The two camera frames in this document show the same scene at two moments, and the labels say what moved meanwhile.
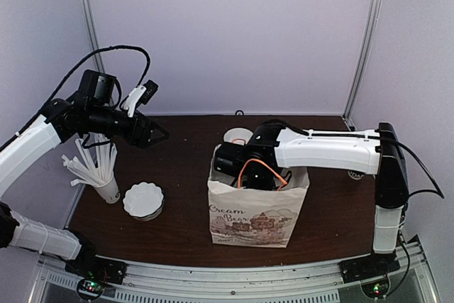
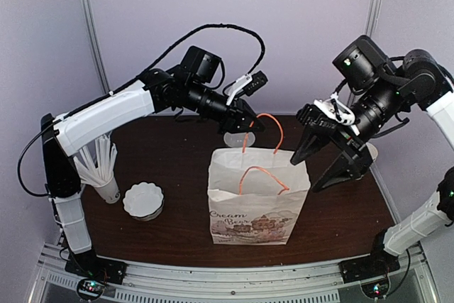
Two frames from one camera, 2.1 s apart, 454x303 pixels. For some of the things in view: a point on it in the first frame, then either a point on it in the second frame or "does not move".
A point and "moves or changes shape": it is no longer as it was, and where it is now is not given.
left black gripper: [141, 140] → [239, 110]
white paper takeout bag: [259, 218] moves or changes shape
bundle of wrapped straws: [93, 160] does not move
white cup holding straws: [109, 191] does not move
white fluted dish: [144, 201] does not move
